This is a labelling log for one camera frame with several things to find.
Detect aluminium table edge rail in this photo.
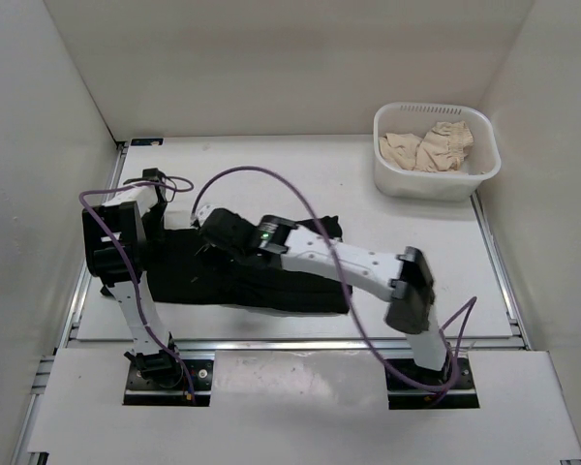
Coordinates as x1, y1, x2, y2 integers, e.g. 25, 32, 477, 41
45, 336, 526, 357

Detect beige cloth in basket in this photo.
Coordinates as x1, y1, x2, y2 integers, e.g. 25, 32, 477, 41
378, 121, 474, 173

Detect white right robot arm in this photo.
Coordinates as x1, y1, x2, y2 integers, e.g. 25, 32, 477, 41
192, 205, 456, 393

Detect white front cover board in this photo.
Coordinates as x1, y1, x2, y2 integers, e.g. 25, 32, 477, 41
28, 349, 581, 464

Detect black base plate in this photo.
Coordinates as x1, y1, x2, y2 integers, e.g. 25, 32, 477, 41
123, 358, 214, 407
385, 356, 480, 411

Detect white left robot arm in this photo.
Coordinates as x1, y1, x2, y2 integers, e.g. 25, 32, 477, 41
78, 168, 186, 388

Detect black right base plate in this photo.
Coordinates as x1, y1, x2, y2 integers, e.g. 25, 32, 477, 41
385, 356, 480, 411

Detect blue label sticker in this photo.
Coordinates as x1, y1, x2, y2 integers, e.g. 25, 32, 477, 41
130, 138, 164, 146

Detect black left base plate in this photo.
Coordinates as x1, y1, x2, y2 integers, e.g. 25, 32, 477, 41
123, 358, 214, 407

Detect black trousers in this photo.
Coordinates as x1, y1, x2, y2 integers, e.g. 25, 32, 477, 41
147, 228, 349, 315

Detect white plastic basket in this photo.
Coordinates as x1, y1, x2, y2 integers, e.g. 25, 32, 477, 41
373, 103, 502, 202

